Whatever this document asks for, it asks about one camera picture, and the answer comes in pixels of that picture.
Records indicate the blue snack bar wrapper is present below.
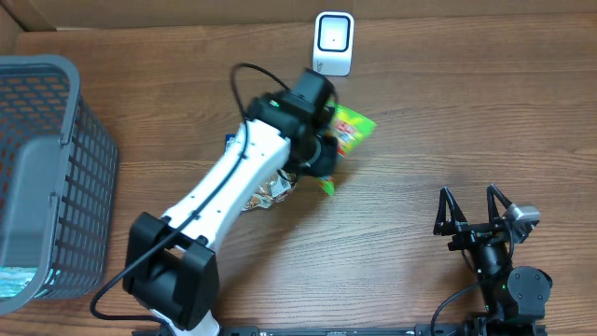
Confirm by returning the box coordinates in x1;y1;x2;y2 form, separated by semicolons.
225;134;235;151

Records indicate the beige brown snack bag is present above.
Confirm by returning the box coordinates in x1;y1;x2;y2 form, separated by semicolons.
243;170;297;211

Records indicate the white barcode scanner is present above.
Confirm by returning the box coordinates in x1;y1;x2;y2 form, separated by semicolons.
312;11;354;77

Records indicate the light teal snack packet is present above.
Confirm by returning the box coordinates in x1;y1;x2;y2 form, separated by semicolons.
0;266;37;300

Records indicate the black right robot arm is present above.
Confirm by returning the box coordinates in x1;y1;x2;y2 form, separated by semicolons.
425;184;553;336

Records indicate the grey plastic mesh basket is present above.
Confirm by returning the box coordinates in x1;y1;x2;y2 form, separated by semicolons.
1;54;119;315

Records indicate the green Haribo candy bag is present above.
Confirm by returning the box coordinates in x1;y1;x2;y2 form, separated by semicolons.
312;103;378;197

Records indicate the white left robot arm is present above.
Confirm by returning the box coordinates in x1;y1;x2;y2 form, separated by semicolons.
122;69;338;335

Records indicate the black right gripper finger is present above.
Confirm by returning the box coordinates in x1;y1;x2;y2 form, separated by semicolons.
433;187;467;235
486;184;512;227

